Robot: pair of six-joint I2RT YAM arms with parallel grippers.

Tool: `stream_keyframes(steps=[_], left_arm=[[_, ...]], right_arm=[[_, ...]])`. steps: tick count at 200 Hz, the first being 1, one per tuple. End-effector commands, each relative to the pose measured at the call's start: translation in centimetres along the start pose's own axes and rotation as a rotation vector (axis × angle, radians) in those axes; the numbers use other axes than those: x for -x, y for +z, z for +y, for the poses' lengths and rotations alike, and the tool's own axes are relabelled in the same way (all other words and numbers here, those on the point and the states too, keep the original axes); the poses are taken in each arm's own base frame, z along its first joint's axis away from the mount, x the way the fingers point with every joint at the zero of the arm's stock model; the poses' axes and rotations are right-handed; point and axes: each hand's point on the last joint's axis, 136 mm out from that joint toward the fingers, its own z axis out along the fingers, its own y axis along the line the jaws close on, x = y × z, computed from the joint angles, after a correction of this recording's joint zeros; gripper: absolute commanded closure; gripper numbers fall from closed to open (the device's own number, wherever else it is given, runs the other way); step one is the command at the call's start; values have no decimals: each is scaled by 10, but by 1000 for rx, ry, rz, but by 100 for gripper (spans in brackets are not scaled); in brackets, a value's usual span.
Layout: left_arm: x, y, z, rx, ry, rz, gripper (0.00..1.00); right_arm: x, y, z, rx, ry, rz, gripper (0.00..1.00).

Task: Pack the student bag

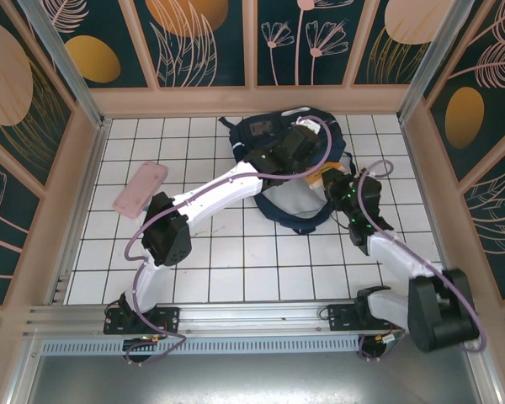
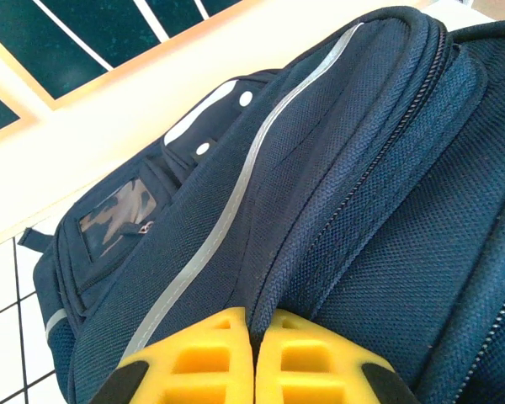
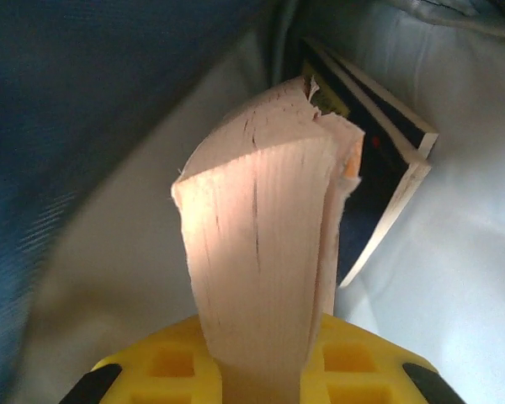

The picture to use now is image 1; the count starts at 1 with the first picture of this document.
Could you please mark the navy blue backpack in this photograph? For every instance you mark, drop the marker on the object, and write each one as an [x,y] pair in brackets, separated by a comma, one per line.
[246,139]

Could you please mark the grey metal sheet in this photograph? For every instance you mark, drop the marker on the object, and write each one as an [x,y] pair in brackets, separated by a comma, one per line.
[252,379]

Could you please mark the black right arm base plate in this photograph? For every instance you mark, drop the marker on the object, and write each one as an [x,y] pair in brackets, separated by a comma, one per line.
[341,317]

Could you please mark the pink pencil case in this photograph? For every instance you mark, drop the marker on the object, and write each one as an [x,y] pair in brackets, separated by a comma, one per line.
[139,191]

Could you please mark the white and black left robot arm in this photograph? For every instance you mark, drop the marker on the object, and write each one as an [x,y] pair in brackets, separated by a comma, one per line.
[219,193]

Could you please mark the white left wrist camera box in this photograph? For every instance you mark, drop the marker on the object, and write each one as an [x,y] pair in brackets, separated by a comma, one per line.
[309,125]

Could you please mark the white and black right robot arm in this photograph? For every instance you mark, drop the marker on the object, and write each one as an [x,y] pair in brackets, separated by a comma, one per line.
[395,256]

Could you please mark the aluminium mounting rail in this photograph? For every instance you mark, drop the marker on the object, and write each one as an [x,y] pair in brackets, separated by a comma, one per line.
[252,315]

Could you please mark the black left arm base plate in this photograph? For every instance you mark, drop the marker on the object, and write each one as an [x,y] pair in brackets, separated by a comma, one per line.
[168,317]

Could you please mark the aluminium corner post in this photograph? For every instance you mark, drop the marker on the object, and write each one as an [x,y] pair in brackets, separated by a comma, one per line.
[67,67]
[429,54]

